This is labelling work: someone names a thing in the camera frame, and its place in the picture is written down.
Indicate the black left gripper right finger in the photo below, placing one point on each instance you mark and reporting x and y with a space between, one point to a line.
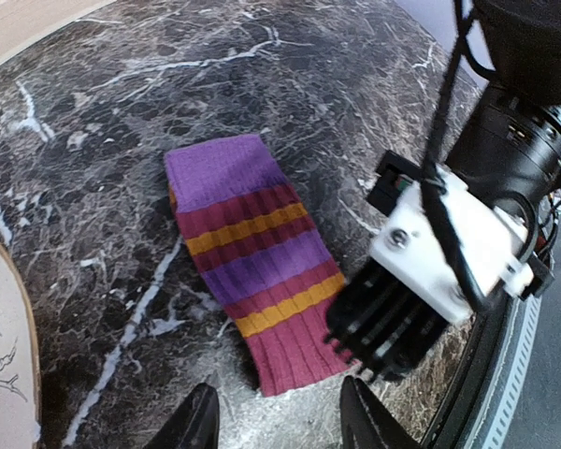
366 423

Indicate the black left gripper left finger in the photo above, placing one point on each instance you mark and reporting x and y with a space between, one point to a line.
194 425

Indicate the purple maroon striped sock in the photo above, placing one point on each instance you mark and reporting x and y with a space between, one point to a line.
260 254

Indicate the round beige plate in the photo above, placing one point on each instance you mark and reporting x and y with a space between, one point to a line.
20 402

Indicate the wooden compartment tray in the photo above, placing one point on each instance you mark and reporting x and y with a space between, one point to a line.
24 22

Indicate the black front rail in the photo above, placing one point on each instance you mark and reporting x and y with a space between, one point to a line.
452 424

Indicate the white slotted cable duct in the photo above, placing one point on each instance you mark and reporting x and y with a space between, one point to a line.
507 379

